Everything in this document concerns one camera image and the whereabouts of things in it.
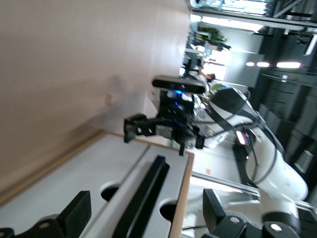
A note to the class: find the short ceiling light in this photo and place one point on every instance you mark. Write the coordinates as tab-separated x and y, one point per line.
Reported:
250	64
263	64

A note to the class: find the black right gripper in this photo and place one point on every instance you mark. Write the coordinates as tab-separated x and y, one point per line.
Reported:
175	116

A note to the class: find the green potted plant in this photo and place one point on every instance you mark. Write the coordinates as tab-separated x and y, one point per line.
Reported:
216	37

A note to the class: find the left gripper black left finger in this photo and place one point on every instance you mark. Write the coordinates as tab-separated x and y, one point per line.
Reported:
76	213

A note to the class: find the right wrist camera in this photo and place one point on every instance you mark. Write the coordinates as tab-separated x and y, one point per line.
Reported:
178	85

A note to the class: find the long ceiling light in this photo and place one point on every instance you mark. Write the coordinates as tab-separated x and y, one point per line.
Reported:
289	65

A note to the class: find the light wooden drawer cabinet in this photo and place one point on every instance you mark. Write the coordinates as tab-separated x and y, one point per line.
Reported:
183	186

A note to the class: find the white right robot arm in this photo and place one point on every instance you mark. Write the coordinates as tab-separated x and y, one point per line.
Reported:
272	178

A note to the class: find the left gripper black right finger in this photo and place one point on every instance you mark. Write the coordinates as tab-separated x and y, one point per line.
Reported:
215	215

